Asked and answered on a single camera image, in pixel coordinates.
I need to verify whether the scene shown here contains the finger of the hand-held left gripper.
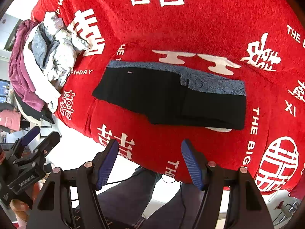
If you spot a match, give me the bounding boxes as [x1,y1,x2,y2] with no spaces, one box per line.
[12,126,41,157]
[33,132,61,160]

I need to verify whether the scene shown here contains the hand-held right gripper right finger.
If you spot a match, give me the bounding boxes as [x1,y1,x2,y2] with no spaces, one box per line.
[181,138,274,229]

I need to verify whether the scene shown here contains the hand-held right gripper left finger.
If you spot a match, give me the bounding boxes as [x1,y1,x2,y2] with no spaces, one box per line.
[26,138,120,229]

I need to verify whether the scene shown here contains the black pants with blue waistband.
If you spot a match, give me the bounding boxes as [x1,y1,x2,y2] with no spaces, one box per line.
[92,60,247,131]

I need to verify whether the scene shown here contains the person's left hand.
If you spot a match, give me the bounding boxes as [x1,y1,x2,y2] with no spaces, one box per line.
[10,199,33,223]

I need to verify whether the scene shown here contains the black garment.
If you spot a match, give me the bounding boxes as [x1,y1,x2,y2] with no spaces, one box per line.
[14,93,56,124]

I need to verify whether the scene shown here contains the pink cloth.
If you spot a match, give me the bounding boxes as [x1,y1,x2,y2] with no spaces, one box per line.
[0,110,22,132]

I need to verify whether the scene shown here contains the person's left leg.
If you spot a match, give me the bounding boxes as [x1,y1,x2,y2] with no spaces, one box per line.
[76,167,163,229]

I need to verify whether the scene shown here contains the person's leg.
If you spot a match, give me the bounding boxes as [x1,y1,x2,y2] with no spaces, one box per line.
[136,181,208,229]
[76,167,163,229]

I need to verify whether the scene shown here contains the person's right leg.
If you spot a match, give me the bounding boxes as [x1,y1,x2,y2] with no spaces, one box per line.
[136,181,208,229]

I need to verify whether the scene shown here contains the maroon garment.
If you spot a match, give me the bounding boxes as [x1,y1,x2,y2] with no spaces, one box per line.
[8,20,46,111]

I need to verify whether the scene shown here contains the white garment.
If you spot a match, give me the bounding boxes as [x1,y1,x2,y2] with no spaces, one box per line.
[22,27,61,105]

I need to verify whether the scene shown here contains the pale floral quilted garment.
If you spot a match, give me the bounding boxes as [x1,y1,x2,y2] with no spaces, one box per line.
[43,12,91,112]

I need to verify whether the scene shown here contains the grey fleece garment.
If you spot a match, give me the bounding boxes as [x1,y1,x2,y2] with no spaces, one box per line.
[31,24,60,69]

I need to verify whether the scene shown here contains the dark red cloth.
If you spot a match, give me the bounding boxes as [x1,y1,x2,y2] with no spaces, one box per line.
[289,188,305,200]

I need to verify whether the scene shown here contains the large red printed blanket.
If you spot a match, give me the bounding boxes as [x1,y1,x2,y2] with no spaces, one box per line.
[31,0,305,134]

